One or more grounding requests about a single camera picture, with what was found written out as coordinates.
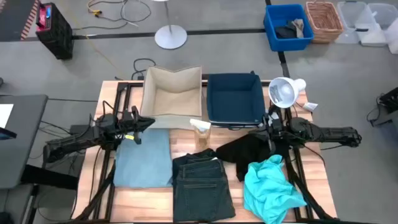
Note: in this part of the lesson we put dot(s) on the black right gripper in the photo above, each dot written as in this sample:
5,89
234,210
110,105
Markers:
273,129

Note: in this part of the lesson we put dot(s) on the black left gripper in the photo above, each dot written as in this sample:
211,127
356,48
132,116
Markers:
133,124

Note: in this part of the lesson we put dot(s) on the black garment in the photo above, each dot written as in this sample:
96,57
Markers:
242,152

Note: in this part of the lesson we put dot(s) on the light blue cloth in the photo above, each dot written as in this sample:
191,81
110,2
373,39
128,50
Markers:
143,161

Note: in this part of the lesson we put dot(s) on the teal cloth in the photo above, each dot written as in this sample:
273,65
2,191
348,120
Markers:
267,193

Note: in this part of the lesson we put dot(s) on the dark denim jeans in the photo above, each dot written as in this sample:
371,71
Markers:
202,193

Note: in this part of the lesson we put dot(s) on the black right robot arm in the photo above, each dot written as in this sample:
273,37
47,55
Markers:
326,133

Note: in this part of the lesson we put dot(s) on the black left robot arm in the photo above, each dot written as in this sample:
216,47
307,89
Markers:
77,143

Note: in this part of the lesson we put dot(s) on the beige fabric storage bin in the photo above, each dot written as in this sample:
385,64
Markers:
171,102

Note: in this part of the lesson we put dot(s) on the navy fabric storage bin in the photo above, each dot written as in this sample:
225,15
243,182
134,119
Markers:
236,99

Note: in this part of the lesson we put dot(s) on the white desk lamp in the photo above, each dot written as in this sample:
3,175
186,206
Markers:
284,91

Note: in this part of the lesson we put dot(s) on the white paper tag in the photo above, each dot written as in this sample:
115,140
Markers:
310,106

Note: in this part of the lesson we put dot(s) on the white round floor stand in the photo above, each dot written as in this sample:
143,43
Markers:
171,37

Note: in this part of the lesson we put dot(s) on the dark garment in bin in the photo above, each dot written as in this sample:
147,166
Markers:
284,31

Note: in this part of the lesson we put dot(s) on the grey garment in bin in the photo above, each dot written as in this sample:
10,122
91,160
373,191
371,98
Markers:
299,26

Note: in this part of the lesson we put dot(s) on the blue plastic bin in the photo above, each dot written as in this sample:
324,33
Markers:
280,15

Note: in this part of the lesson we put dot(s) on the black plastic crate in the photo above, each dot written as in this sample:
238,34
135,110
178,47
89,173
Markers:
59,37

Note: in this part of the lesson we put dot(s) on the grey desk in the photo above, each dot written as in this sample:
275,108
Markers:
21,140

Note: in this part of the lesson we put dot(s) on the brown wicker basket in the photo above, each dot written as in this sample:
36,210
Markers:
323,18

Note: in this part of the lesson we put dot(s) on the black equipment stand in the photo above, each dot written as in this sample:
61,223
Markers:
390,99

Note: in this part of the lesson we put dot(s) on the white paper sheet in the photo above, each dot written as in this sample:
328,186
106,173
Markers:
5,115

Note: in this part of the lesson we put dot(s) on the clear plastic storage box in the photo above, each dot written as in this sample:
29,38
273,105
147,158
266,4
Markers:
381,18
349,18

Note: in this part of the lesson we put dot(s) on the red power unit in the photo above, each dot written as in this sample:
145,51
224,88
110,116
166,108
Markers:
43,17

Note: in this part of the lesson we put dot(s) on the black floor mat striped edge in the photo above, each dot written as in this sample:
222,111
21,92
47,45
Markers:
12,18

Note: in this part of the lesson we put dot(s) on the black metal rig frame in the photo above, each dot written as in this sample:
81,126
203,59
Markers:
119,96

